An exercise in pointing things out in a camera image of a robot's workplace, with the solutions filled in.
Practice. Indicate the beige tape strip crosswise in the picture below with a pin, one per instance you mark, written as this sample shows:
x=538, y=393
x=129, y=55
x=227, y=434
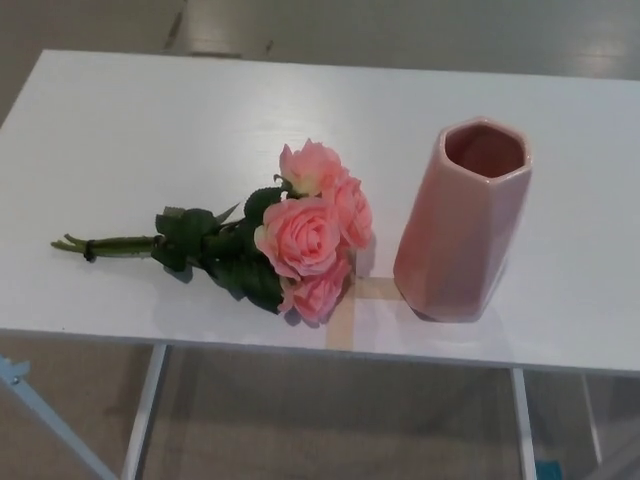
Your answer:
x=377, y=289

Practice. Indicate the light blue metal bar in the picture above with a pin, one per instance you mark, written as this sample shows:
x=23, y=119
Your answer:
x=45, y=425

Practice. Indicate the pink artificial rose bouquet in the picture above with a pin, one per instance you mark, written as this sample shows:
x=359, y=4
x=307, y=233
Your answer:
x=300, y=235

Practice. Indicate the beige tape strip lengthwise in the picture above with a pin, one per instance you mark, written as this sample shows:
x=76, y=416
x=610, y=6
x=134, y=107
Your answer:
x=341, y=325

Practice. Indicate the blue floor tape piece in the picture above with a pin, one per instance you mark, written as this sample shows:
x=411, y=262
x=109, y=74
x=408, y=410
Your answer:
x=550, y=471

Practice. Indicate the pink faceted ceramic vase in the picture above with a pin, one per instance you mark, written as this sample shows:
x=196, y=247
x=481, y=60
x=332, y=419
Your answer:
x=450, y=240

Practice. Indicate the white table leg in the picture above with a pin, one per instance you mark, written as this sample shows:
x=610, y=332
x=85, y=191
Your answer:
x=595, y=430
x=524, y=425
x=142, y=425

